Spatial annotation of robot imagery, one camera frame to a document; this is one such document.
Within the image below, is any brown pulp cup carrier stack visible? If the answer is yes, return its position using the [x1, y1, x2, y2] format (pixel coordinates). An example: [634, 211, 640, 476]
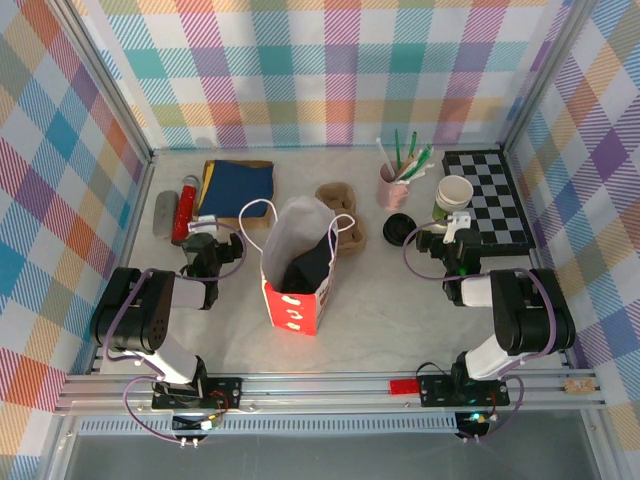
[313, 182, 369, 259]

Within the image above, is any red white paper gift bag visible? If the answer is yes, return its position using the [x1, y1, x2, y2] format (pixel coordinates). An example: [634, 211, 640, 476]
[238, 196, 357, 337]

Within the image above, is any black cup lid stack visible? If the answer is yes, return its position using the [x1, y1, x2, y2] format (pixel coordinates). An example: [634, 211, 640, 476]
[382, 212, 419, 247]

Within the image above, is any green white paper cup stack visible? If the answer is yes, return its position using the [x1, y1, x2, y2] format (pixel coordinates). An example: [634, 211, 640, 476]
[432, 174, 475, 234]

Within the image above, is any blue napkin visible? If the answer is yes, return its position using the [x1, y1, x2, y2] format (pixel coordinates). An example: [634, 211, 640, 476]
[199, 159, 276, 219]

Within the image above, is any pink straw holder cup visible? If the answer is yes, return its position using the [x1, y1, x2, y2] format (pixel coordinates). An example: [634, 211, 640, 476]
[375, 162, 411, 210]

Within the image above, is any red glitter toy microphone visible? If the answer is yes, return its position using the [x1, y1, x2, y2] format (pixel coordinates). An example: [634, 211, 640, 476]
[171, 174, 202, 246]

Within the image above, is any white wrapped straw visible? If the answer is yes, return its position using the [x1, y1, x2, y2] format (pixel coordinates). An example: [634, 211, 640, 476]
[399, 152, 436, 183]

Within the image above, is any black grey chessboard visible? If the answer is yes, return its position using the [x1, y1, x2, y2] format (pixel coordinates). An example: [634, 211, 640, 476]
[441, 148, 537, 257]

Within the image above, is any yellow napkin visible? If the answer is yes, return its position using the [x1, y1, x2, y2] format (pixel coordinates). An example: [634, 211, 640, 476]
[196, 160, 218, 214]

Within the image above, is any green plastic straw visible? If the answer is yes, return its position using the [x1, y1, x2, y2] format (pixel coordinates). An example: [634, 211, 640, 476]
[398, 144, 433, 180]

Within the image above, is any small connector board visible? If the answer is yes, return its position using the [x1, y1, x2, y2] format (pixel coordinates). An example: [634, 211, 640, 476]
[457, 410, 501, 426]
[172, 413, 221, 432]

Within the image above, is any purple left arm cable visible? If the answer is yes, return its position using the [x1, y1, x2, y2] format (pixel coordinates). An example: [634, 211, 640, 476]
[102, 221, 248, 446]

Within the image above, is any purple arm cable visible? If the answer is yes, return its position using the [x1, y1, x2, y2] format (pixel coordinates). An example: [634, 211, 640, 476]
[402, 222, 560, 444]
[102, 221, 248, 446]

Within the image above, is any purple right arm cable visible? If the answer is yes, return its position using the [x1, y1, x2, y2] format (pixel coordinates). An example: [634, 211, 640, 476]
[402, 222, 560, 444]

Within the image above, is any aluminium frame rail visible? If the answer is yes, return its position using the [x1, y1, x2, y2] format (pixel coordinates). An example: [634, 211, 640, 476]
[502, 147, 581, 371]
[89, 154, 156, 376]
[149, 143, 506, 154]

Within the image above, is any wide aluminium base rail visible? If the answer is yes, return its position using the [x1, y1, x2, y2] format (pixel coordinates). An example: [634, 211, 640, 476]
[54, 368, 609, 417]

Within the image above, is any grey slotted cable duct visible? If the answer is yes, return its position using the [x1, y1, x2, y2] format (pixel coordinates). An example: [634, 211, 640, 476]
[74, 417, 460, 437]

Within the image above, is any aluminium frame post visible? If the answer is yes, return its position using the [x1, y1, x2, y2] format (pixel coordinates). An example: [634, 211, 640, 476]
[501, 0, 601, 156]
[52, 0, 154, 164]

